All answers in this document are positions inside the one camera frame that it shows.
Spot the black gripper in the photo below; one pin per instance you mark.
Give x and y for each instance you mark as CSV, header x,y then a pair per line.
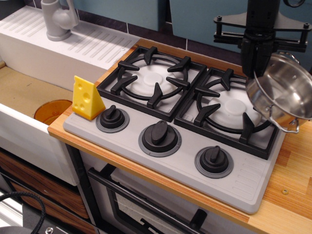
x,y
259,32

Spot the stainless steel pot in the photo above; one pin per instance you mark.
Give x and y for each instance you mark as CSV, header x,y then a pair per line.
x,y
283,95

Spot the yellow cheese wedge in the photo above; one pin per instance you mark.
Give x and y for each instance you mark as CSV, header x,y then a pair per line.
x,y
87,101

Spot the grey toy stove top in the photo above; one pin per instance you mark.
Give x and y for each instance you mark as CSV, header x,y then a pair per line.
x,y
243,188

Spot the black right stove knob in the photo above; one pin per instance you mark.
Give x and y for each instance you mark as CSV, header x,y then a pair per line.
x,y
214,162

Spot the black stove knob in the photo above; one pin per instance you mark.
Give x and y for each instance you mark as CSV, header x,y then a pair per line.
x,y
160,139
214,162
112,120

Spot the black middle stove knob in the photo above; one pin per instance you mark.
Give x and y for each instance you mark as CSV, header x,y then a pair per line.
x,y
160,139

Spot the black left stove knob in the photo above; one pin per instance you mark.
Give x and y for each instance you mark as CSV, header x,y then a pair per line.
x,y
112,120

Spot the black right burner grate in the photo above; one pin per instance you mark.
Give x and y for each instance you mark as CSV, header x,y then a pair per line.
x,y
219,108

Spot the black burner grate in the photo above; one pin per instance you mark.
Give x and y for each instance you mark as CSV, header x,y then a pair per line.
x,y
150,84
219,108

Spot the black left burner grate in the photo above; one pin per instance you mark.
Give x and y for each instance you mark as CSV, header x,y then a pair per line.
x,y
150,84

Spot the grey toy faucet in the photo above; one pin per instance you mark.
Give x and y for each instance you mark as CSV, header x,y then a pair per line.
x,y
58,21

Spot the white toy sink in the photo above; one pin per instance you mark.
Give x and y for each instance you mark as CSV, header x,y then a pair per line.
x,y
35,70

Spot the upper wooden drawer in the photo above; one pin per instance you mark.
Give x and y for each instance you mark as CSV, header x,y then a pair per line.
x,y
41,181

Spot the wooden drawer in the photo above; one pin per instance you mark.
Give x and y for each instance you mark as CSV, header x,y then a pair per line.
x,y
41,181
53,209

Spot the lower wooden drawer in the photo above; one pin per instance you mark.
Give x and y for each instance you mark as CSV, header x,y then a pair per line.
x,y
53,209

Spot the black oven door handle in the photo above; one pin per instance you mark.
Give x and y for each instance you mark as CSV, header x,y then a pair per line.
x,y
103,178

